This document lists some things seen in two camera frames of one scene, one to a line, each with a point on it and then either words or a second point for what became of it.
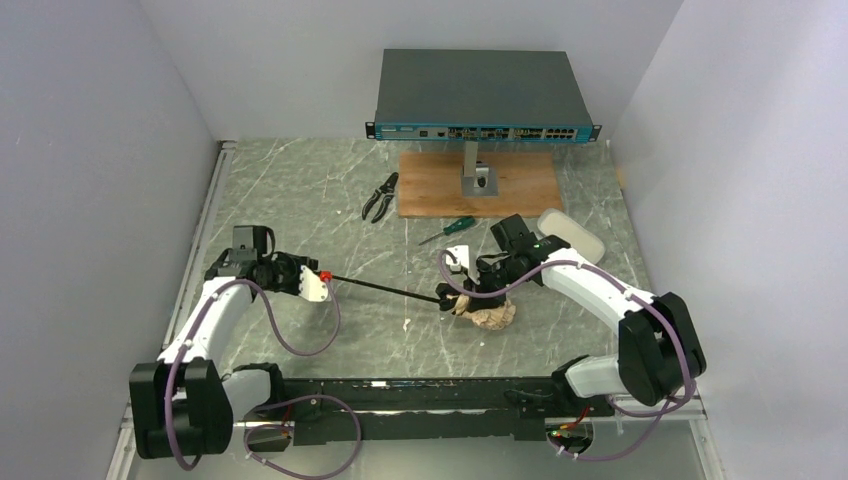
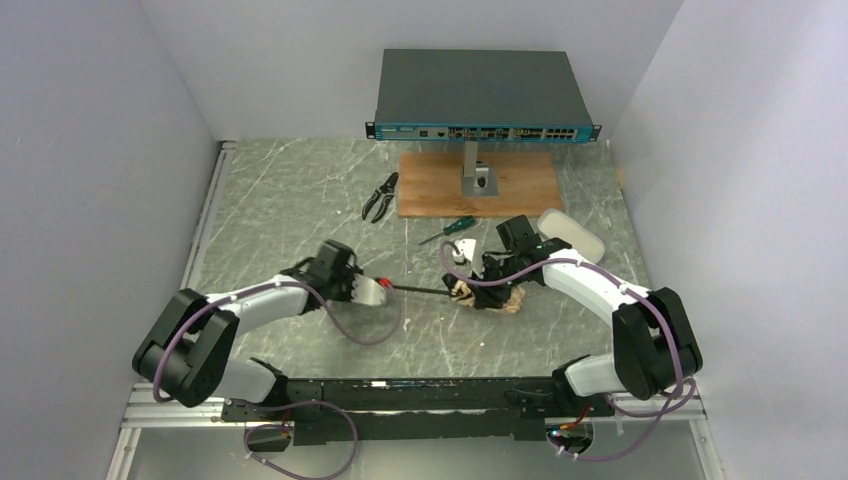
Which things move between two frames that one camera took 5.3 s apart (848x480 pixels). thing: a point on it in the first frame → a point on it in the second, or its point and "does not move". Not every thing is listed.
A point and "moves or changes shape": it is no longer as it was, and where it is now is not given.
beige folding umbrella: [496, 318] moves or changes shape
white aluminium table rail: [201, 241] does not move
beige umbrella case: [554, 223] does not move
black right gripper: [469, 291] does not move
